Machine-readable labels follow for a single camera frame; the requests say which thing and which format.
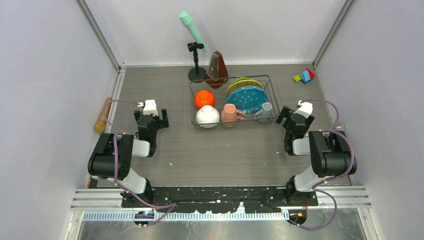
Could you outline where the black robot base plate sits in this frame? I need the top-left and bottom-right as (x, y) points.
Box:
(139, 186), (318, 214)

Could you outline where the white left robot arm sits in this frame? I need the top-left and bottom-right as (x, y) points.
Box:
(87, 108), (169, 207)

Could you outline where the brown wooden metronome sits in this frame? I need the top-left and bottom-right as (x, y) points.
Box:
(205, 51), (229, 89)

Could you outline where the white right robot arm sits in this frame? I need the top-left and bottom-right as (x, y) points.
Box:
(276, 106), (357, 205)

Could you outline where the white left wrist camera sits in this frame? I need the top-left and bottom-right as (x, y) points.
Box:
(137, 99), (159, 116)

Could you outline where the black handheld microphone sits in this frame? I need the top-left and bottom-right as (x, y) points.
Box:
(333, 123), (346, 132)

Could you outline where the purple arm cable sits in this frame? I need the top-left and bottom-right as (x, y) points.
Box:
(101, 99), (178, 227)
(287, 98), (356, 232)

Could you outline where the colourful toy block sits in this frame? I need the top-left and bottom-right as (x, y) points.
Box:
(292, 68), (316, 85)

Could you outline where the white bowl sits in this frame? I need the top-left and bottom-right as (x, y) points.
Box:
(195, 105), (220, 128)

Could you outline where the orange bowl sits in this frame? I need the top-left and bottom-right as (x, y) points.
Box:
(193, 90), (216, 110)

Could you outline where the mint green microphone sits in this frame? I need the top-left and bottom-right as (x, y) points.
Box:
(179, 11), (208, 53)

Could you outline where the wooden rolling pin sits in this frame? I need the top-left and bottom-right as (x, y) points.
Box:
(94, 97), (113, 134)

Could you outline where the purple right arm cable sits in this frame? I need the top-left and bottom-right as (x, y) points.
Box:
(287, 98), (356, 232)

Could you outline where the lime green plate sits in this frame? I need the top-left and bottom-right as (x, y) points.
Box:
(231, 77), (254, 85)

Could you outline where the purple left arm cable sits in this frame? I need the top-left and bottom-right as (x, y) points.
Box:
(101, 99), (178, 227)

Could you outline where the grey printed mug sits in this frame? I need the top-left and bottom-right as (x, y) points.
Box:
(253, 102), (273, 120)

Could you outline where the blue dotted plate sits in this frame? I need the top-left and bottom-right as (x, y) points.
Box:
(226, 86), (269, 114)

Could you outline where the black microphone stand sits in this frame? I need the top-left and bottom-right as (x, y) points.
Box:
(187, 42), (207, 82)

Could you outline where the woven bamboo plate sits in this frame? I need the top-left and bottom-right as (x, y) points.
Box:
(225, 79), (264, 97)

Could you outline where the black wire dish rack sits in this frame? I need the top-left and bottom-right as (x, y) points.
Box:
(189, 75), (280, 129)

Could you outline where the pink floral mug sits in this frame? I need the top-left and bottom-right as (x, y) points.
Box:
(220, 103), (246, 128)

